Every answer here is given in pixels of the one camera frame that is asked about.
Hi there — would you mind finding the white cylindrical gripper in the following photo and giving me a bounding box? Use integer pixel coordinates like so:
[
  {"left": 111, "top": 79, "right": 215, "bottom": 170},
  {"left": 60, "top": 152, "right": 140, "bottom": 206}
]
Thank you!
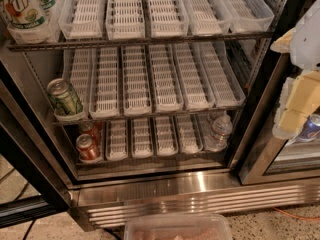
[{"left": 270, "top": 0, "right": 320, "bottom": 140}]

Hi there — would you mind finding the orange cable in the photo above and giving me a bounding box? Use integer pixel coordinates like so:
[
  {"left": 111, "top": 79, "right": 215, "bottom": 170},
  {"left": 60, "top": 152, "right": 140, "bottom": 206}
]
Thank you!
[{"left": 273, "top": 207, "right": 320, "bottom": 222}]

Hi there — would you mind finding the stainless steel fridge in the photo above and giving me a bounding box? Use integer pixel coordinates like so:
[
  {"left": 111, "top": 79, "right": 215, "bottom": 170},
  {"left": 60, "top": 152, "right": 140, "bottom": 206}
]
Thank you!
[{"left": 1, "top": 0, "right": 319, "bottom": 231}]

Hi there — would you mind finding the front 7up bottle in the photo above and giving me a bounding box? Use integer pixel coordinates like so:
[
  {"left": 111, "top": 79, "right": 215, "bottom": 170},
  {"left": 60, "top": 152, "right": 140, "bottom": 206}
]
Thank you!
[{"left": 1, "top": 0, "right": 50, "bottom": 44}]

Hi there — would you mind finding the black cable on floor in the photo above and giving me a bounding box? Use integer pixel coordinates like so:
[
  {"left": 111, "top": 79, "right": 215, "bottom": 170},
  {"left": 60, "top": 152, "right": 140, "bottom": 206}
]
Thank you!
[{"left": 21, "top": 219, "right": 38, "bottom": 240}]

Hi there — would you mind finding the top shelf tray leftmost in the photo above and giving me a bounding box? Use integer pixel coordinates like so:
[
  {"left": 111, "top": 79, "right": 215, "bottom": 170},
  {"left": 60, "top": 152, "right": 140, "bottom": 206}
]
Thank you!
[{"left": 6, "top": 0, "right": 73, "bottom": 44}]

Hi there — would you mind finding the bottom shelf tray rightmost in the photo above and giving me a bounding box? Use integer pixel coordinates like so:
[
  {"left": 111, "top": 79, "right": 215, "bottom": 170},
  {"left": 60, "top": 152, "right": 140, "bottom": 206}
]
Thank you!
[{"left": 197, "top": 111, "right": 233, "bottom": 152}]

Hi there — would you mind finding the red soda can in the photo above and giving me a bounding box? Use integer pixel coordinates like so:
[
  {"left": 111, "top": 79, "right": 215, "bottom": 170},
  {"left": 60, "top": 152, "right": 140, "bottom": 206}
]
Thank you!
[
  {"left": 78, "top": 122, "right": 101, "bottom": 144},
  {"left": 76, "top": 134, "right": 101, "bottom": 163}
]

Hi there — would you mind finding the clear water bottle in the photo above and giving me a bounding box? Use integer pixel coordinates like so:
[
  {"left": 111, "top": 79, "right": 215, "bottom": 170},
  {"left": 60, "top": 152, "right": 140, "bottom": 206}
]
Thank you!
[{"left": 207, "top": 113, "right": 233, "bottom": 152}]

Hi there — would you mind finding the middle shelf tray leftmost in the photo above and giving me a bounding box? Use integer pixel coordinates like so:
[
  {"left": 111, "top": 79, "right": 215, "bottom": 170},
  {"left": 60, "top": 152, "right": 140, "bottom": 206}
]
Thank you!
[{"left": 54, "top": 49, "right": 92, "bottom": 122}]

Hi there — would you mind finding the blue soda can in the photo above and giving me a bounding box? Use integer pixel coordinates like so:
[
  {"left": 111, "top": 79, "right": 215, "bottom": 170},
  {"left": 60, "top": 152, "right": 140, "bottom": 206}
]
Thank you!
[{"left": 296, "top": 114, "right": 320, "bottom": 142}]

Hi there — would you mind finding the rear red soda can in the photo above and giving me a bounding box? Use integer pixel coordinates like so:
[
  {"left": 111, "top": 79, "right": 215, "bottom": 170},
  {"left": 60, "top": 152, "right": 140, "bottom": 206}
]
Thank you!
[{"left": 78, "top": 122, "right": 101, "bottom": 144}]

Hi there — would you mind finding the bottom shelf tray leftmost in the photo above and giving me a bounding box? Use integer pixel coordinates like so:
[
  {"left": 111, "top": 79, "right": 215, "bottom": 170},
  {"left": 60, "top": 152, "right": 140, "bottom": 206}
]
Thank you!
[{"left": 76, "top": 122, "right": 102, "bottom": 163}]

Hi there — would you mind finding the shelf tray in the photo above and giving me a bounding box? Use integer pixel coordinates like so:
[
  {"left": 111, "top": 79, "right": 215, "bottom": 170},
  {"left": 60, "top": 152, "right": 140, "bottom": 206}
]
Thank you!
[
  {"left": 146, "top": 0, "right": 189, "bottom": 38},
  {"left": 173, "top": 43, "right": 215, "bottom": 111},
  {"left": 76, "top": 122, "right": 102, "bottom": 163},
  {"left": 223, "top": 0, "right": 274, "bottom": 33},
  {"left": 131, "top": 118, "right": 153, "bottom": 159},
  {"left": 105, "top": 0, "right": 145, "bottom": 40},
  {"left": 154, "top": 116, "right": 178, "bottom": 156},
  {"left": 106, "top": 120, "right": 128, "bottom": 161},
  {"left": 6, "top": 0, "right": 73, "bottom": 44},
  {"left": 198, "top": 41, "right": 245, "bottom": 107},
  {"left": 121, "top": 46, "right": 152, "bottom": 116},
  {"left": 183, "top": 0, "right": 232, "bottom": 36},
  {"left": 58, "top": 0, "right": 106, "bottom": 40},
  {"left": 175, "top": 115, "right": 202, "bottom": 154},
  {"left": 148, "top": 44, "right": 184, "bottom": 112},
  {"left": 197, "top": 111, "right": 233, "bottom": 152},
  {"left": 54, "top": 49, "right": 92, "bottom": 122},
  {"left": 89, "top": 47, "right": 120, "bottom": 119}
]

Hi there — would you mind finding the front red soda can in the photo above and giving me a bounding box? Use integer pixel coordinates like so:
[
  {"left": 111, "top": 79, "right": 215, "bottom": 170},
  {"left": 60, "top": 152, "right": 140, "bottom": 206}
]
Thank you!
[{"left": 76, "top": 134, "right": 101, "bottom": 163}]

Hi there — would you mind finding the green soda can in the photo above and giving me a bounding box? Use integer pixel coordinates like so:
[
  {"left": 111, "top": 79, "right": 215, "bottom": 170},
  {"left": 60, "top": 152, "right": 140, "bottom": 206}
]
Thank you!
[{"left": 47, "top": 78, "right": 83, "bottom": 116}]

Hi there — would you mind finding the open black fridge door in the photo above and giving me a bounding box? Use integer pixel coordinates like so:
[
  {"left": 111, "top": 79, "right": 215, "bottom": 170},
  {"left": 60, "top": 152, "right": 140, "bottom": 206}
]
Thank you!
[{"left": 0, "top": 64, "right": 70, "bottom": 228}]

